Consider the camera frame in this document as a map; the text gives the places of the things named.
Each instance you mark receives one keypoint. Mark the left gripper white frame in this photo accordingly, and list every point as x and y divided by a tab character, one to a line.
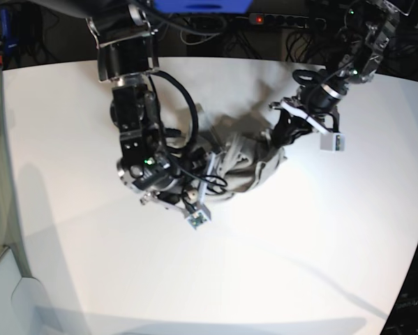
288	130

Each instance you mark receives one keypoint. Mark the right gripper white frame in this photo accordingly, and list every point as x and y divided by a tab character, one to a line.
181	185

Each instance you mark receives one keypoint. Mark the grey t-shirt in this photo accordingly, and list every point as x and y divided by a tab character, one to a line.
242	157

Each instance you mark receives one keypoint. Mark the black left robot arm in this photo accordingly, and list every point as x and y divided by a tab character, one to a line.
358	51

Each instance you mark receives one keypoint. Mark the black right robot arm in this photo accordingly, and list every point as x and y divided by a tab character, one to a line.
125	35

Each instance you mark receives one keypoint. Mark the blue box at top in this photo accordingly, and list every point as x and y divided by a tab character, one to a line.
202	6

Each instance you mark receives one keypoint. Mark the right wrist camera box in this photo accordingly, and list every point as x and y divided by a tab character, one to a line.
198	216

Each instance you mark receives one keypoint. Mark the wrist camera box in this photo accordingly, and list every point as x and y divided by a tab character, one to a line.
198	216
332	142

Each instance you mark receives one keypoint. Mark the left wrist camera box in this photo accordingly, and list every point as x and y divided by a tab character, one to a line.
332	142

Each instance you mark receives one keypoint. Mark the black power strip red switch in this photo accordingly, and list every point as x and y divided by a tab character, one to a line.
281	21

